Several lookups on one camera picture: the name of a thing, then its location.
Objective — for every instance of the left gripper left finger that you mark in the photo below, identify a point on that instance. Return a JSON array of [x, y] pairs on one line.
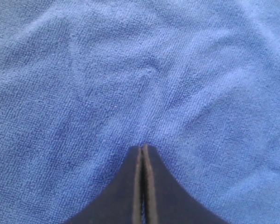
[[121, 201]]

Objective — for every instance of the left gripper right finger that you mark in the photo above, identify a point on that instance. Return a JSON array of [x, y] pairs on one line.
[[165, 200]]

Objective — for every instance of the blue microfiber cloth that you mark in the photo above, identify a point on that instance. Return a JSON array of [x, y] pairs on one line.
[[83, 80]]

